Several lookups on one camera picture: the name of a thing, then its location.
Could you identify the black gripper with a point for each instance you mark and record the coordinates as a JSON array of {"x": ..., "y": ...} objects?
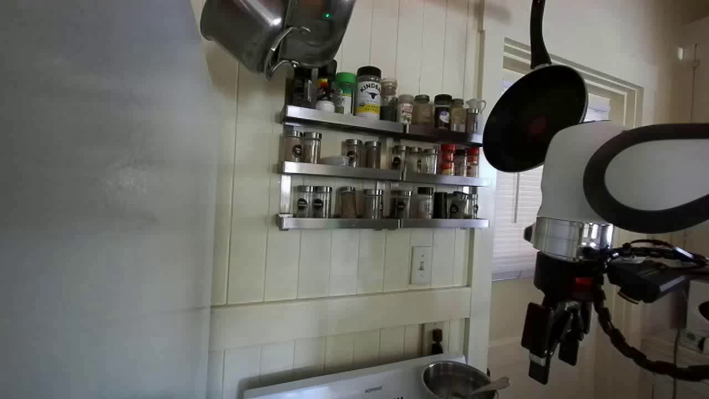
[{"x": 568, "y": 284}]

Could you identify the brown spice glass jar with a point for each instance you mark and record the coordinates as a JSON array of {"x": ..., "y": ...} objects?
[{"x": 454, "y": 204}]

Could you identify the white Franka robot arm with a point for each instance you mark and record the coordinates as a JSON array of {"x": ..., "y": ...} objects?
[{"x": 568, "y": 169}]

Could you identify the green lid bottle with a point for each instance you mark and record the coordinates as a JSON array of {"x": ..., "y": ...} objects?
[{"x": 343, "y": 91}]

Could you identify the small bottle red cap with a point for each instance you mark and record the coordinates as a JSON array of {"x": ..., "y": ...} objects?
[{"x": 323, "y": 96}]

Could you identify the dark tall bottle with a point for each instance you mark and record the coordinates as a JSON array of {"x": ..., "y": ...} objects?
[{"x": 300, "y": 87}]

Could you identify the steel spoon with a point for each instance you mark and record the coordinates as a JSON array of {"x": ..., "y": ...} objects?
[{"x": 488, "y": 386}]

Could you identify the cream cabinet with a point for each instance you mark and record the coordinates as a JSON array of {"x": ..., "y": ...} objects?
[{"x": 657, "y": 378}]

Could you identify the black power plug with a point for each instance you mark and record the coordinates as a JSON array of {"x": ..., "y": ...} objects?
[{"x": 437, "y": 343}]

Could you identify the white countertop appliance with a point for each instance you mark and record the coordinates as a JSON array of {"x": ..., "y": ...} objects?
[{"x": 696, "y": 319}]

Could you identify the glass jar oval black label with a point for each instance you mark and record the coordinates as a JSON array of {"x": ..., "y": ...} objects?
[{"x": 475, "y": 203}]

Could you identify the nearly empty glass jar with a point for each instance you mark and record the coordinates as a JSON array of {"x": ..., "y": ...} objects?
[{"x": 466, "y": 204}]

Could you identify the red spice jar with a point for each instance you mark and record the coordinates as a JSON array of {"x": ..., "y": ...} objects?
[
  {"x": 473, "y": 160},
  {"x": 447, "y": 160}
]

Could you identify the steel three-tier spice rack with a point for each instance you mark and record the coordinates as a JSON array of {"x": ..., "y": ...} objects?
[{"x": 376, "y": 222}]

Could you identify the hanging black frying pan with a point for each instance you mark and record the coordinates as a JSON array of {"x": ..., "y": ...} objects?
[{"x": 535, "y": 124}]

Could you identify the black label spice jar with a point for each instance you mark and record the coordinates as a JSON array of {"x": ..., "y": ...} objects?
[{"x": 443, "y": 114}]

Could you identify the large jar yellow label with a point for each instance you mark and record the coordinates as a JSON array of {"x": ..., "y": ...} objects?
[{"x": 369, "y": 94}]

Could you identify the hanging steel bowl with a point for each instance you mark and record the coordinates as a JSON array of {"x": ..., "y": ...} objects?
[{"x": 313, "y": 29}]

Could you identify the hanging steel pot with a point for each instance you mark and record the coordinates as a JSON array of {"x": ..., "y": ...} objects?
[{"x": 239, "y": 29}]

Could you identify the white wall outlet plate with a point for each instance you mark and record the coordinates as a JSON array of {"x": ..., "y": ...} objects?
[{"x": 431, "y": 333}]

